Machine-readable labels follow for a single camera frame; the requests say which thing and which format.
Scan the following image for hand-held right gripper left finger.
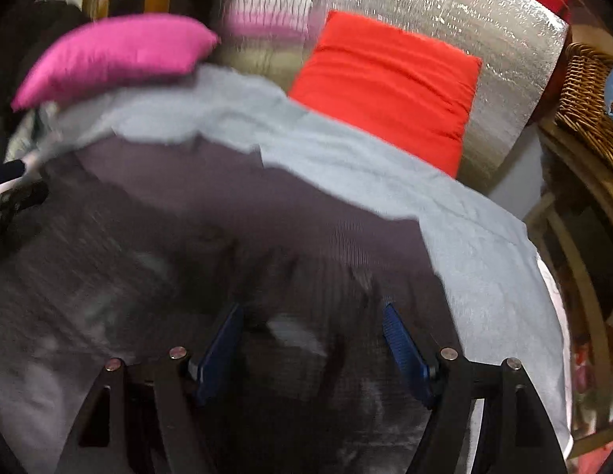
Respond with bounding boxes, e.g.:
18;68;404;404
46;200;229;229
62;303;245;474

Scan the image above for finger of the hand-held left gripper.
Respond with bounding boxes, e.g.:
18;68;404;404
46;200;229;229
0;158;47;238

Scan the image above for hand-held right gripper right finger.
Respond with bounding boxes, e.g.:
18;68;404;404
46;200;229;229
383;301;569;474

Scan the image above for dark brown knit sweater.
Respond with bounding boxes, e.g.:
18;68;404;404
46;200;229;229
0;135;465;474

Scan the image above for clear plastic bag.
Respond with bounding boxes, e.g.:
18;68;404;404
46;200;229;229
7;103;60;159

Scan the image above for magenta cushion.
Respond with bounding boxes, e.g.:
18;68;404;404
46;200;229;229
11;14;221;112

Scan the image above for grey blanket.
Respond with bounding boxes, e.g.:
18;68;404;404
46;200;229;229
0;66;574;474

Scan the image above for red cushion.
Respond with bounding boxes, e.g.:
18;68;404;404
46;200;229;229
289;10;484;179

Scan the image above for wicker basket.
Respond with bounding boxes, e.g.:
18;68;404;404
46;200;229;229
553;42;613;179

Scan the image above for silver insulation mat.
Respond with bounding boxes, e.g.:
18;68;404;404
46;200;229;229
207;0;571;193

